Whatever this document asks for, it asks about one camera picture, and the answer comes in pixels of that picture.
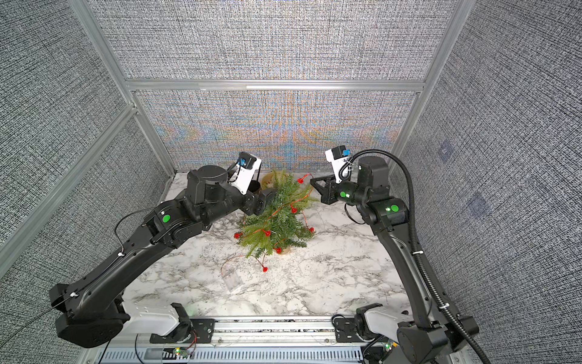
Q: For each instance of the small green christmas tree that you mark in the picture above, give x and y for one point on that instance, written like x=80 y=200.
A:
x=275 y=218

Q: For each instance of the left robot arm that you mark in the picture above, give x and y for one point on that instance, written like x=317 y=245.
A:
x=93 y=310

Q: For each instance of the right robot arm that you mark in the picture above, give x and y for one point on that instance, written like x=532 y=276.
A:
x=380 y=187

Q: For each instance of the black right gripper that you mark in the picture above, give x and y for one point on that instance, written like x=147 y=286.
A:
x=332 y=194

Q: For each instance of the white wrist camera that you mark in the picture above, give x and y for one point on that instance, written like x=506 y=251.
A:
x=339 y=159
x=246 y=167

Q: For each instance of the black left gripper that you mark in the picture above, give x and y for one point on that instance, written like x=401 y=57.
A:
x=251 y=208

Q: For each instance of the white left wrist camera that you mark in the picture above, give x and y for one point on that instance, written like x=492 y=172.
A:
x=246 y=167

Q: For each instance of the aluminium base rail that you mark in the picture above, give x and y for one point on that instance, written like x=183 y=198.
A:
x=256 y=339

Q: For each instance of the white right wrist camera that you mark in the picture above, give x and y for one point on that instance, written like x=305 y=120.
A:
x=339 y=159

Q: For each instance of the black ceramic mug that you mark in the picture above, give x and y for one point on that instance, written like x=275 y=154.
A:
x=254 y=186

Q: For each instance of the clear battery box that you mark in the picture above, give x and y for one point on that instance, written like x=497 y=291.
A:
x=232 y=280

